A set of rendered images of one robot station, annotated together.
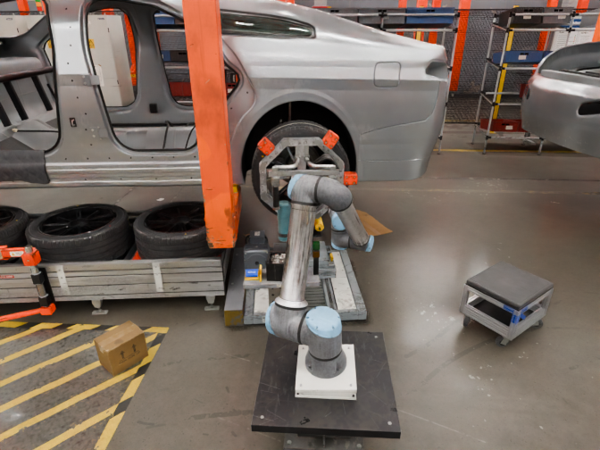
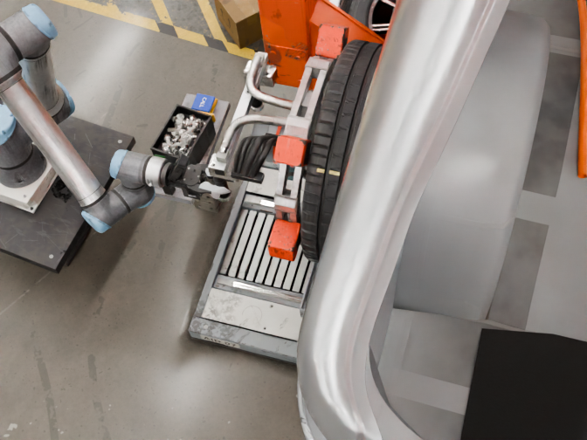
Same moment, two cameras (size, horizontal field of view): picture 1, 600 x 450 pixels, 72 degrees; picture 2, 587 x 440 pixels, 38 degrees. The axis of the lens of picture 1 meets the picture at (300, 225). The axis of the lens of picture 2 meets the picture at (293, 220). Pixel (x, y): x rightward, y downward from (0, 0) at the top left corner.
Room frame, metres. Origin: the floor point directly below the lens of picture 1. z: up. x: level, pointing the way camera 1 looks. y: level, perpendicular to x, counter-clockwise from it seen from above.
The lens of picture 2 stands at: (3.09, -1.28, 2.97)
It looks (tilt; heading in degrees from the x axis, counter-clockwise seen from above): 62 degrees down; 116
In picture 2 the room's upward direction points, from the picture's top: 7 degrees counter-clockwise
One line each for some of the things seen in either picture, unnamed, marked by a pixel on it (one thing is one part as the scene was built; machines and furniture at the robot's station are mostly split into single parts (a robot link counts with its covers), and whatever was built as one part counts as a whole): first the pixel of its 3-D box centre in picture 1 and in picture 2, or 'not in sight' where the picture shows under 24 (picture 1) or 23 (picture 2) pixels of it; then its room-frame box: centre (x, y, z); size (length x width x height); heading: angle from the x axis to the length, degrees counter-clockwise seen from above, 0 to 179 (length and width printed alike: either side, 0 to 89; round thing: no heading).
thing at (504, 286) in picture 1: (504, 304); not in sight; (2.15, -1.29, 0.17); 0.43 x 0.36 x 0.34; 126
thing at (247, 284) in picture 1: (281, 277); (189, 147); (2.05, 0.11, 0.44); 0.43 x 0.17 x 0.03; 93
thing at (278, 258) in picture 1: (285, 265); (183, 140); (2.05, 0.09, 0.51); 0.20 x 0.14 x 0.13; 85
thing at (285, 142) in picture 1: (301, 179); (312, 147); (2.57, -0.01, 0.85); 0.54 x 0.07 x 0.54; 93
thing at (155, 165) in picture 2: not in sight; (158, 173); (2.15, -0.21, 0.81); 0.10 x 0.05 x 0.09; 94
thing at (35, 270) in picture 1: (38, 280); not in sight; (2.23, 1.65, 0.30); 0.09 x 0.05 x 0.50; 93
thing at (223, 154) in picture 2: (319, 157); (257, 132); (2.45, -0.12, 1.03); 0.19 x 0.18 x 0.11; 3
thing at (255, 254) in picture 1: (258, 255); not in sight; (2.62, 0.30, 0.26); 0.42 x 0.18 x 0.35; 3
